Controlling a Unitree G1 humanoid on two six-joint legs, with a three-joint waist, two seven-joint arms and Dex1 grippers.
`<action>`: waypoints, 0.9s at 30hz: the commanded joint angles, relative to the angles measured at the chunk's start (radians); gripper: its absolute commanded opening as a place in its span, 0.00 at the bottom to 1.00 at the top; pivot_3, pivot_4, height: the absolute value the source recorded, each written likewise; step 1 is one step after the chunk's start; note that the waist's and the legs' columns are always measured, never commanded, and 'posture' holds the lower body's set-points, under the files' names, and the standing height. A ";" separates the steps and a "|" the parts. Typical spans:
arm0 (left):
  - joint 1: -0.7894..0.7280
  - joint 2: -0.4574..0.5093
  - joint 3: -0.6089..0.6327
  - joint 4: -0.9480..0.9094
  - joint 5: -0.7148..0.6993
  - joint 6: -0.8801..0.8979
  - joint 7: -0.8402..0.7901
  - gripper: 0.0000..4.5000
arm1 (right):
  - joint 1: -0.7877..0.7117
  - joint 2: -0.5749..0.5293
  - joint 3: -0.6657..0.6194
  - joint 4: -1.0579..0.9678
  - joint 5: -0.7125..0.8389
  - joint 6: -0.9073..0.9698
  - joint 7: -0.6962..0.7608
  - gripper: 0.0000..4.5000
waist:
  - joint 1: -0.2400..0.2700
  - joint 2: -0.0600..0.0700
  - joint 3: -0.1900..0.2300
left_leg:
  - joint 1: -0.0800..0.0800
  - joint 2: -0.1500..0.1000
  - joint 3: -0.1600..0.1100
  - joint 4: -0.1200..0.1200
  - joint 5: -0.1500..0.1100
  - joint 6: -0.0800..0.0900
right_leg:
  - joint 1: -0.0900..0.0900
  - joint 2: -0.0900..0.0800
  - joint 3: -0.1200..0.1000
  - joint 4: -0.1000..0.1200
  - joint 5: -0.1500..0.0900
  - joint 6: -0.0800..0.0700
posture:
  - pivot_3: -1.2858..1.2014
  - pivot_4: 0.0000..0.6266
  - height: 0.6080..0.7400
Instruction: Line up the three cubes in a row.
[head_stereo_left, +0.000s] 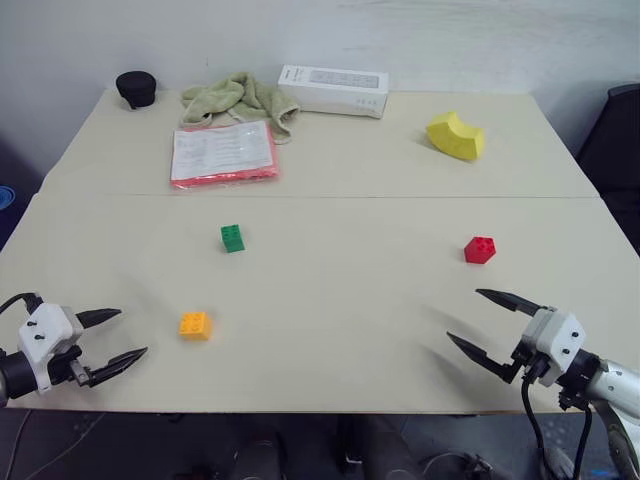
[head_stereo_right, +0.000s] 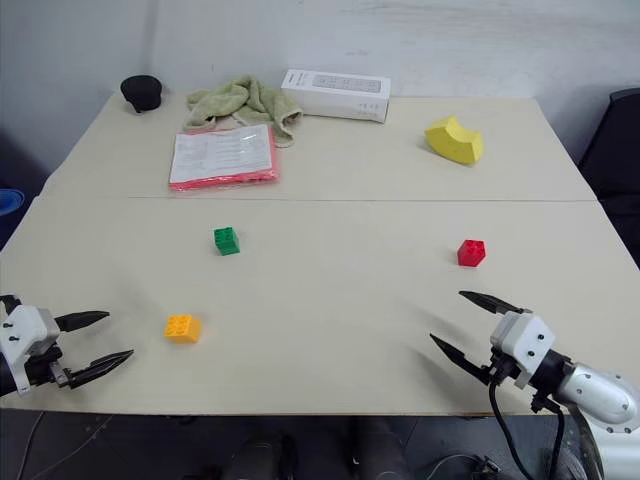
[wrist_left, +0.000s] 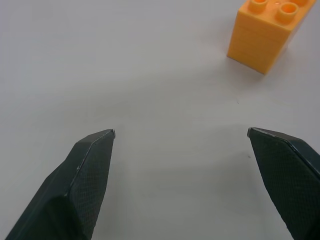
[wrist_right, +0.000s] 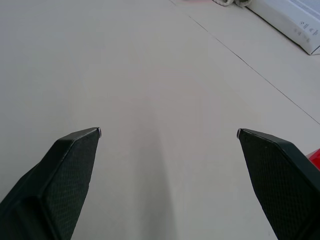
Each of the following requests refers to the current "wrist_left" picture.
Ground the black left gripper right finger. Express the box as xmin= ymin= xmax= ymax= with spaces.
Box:
xmin=246 ymin=126 xmax=320 ymax=240

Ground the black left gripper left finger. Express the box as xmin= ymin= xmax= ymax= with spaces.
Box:
xmin=4 ymin=128 xmax=116 ymax=240

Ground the orange toy building brick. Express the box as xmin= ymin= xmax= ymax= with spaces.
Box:
xmin=226 ymin=0 xmax=314 ymax=75

